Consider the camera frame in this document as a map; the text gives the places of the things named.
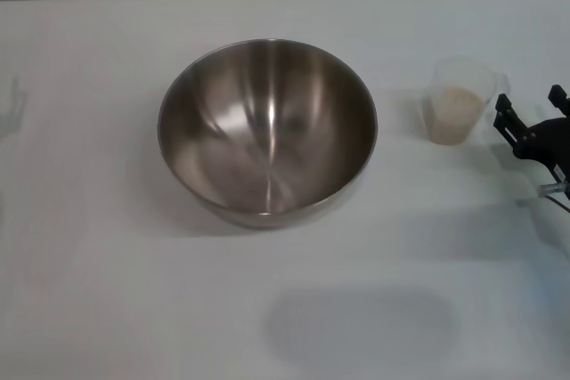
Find white rice grains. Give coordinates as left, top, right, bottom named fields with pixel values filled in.
left=426, top=85, right=485, bottom=147

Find stainless steel mixing bowl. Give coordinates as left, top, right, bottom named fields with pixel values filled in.
left=156, top=38, right=379, bottom=230

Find clear plastic measuring cup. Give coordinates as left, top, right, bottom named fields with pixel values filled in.
left=422, top=57, right=512, bottom=147

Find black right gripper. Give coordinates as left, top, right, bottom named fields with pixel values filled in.
left=493, top=84, right=570, bottom=190

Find right gripper cable connector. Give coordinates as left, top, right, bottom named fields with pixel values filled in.
left=536, top=181, right=570, bottom=214

